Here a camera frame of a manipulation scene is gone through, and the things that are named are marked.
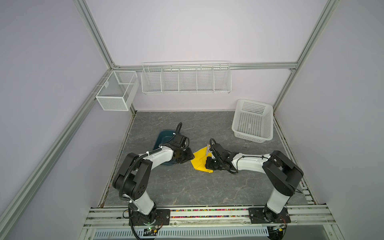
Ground yellow paper napkin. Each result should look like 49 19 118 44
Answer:
191 145 213 173

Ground teal plastic tray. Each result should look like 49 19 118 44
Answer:
154 130 177 166

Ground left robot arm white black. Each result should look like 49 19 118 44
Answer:
113 122 194 216

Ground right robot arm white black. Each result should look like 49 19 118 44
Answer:
205 138 304 218

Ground white plastic perforated basket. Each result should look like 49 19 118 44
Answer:
232 99 274 143

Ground white vent grille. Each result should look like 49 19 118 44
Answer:
93 226 269 240

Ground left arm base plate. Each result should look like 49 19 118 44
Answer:
129 209 171 226

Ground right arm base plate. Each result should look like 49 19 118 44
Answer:
248 207 291 224

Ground white wire wall shelf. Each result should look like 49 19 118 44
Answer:
141 61 232 94

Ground white mesh wall box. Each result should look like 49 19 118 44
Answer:
96 71 140 112

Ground aluminium front rail frame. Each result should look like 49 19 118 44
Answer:
79 205 344 240

